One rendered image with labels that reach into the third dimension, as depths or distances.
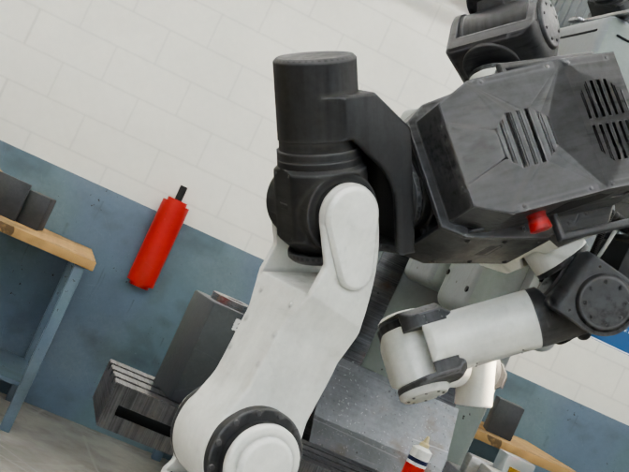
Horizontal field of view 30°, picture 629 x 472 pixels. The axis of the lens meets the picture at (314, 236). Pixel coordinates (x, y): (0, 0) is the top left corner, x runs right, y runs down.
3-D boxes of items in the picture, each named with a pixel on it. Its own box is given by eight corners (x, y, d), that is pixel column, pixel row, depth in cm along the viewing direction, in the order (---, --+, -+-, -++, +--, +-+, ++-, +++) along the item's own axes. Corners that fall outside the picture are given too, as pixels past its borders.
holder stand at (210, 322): (276, 440, 213) (322, 340, 213) (169, 400, 204) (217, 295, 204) (254, 420, 224) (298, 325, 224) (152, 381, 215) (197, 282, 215)
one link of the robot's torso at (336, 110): (299, 63, 149) (415, 50, 157) (254, 56, 160) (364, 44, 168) (311, 274, 156) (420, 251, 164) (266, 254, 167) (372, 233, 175)
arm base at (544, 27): (536, 50, 172) (564, 81, 181) (533, -26, 177) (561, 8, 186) (444, 73, 180) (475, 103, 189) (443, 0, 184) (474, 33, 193)
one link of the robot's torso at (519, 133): (502, 267, 148) (705, 221, 164) (419, 24, 155) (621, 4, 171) (394, 324, 174) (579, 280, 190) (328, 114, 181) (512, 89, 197)
